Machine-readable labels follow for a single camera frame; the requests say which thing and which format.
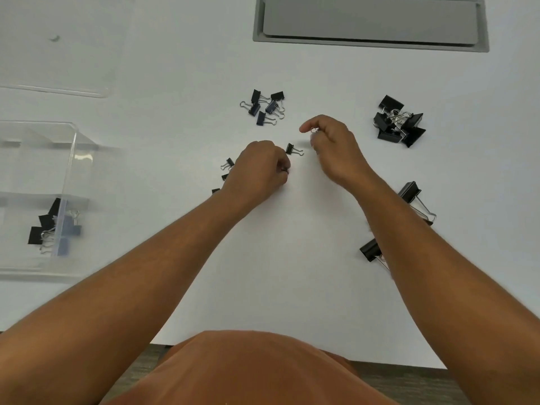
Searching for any person's right hand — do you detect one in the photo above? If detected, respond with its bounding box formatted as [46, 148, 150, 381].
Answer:
[299, 115, 376, 194]

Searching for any person's left hand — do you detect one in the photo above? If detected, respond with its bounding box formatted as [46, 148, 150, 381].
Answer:
[219, 140, 292, 210]

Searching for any person's right forearm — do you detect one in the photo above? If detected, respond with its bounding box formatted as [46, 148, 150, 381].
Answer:
[345, 172, 540, 405]

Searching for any person's left forearm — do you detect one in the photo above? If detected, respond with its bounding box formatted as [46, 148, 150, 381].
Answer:
[0, 187, 259, 405]

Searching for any orange shirt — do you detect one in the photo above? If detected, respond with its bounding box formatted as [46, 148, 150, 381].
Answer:
[101, 330, 399, 405]

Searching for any blue binder clip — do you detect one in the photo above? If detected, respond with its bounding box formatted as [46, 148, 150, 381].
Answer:
[59, 211, 82, 238]

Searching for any clear plastic storage box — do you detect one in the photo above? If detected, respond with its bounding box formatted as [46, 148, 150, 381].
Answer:
[0, 120, 125, 284]

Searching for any clear plastic lid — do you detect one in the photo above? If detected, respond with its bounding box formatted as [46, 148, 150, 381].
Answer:
[0, 0, 136, 98]

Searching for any grey table cable hatch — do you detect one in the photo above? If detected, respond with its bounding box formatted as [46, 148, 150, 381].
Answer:
[253, 0, 490, 53]

